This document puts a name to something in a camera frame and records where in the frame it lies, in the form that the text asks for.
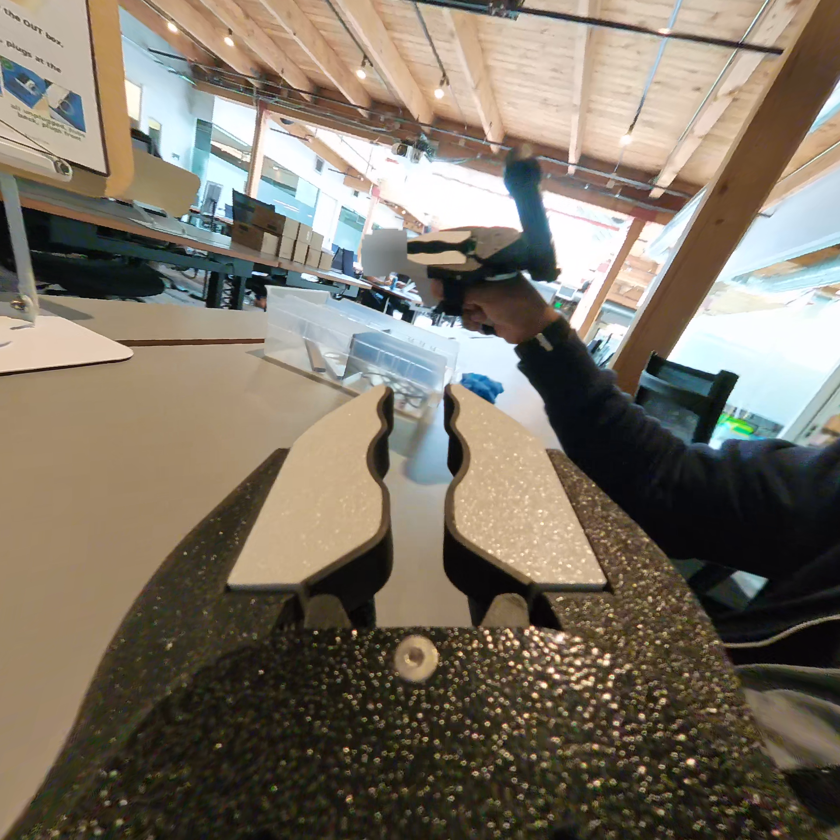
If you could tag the person's right hand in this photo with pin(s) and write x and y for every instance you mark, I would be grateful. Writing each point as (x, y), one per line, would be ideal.
(515, 308)

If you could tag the black wristwatch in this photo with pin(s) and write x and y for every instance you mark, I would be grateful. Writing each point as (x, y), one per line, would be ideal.
(551, 334)

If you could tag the clear plastic bin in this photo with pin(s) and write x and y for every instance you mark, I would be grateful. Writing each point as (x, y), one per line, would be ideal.
(295, 321)

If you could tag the stack of cardboard boxes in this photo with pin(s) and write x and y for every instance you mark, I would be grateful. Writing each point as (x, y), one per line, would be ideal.
(289, 243)

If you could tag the grey usb hub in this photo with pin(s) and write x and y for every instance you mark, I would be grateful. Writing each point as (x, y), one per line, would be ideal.
(316, 359)

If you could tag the person's torso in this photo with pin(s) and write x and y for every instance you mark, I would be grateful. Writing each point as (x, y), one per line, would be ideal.
(787, 643)

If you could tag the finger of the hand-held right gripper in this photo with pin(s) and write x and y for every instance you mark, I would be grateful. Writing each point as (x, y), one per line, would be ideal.
(453, 259)
(446, 237)

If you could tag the black wooden chair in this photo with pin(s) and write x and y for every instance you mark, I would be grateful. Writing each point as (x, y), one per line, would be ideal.
(689, 394)

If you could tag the rounded beige board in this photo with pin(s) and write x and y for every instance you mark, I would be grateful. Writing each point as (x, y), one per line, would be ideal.
(164, 187)

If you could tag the white document stand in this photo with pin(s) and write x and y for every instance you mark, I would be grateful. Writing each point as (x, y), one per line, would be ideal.
(59, 344)

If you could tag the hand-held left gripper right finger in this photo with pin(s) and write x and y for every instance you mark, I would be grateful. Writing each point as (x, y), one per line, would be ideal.
(525, 518)

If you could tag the brown office desk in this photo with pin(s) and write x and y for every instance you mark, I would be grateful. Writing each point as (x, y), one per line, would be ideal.
(197, 246)

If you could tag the black office chair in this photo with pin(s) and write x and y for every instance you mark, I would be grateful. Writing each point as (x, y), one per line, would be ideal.
(98, 275)

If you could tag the blue crumpled glove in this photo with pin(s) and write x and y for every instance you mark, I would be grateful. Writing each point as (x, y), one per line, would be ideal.
(482, 386)

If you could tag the black computer screen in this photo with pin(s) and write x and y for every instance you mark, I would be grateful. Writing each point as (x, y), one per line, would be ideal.
(249, 207)

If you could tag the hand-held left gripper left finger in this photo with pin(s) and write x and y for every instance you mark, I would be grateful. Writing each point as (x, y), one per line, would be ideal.
(315, 518)

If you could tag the person's right forearm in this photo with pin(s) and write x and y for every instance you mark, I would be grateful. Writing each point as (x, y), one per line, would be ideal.
(656, 472)

